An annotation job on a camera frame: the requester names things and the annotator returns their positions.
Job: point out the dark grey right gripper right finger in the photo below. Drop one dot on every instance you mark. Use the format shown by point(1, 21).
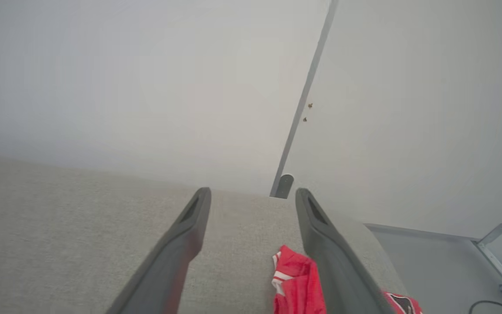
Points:
point(338, 266)

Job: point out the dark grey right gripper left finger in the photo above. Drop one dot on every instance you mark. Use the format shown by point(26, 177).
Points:
point(168, 261)

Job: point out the red and white shirt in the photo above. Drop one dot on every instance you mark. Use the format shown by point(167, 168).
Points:
point(299, 288)

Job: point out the grey metal frame with caster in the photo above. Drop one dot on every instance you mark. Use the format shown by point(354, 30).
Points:
point(495, 256)

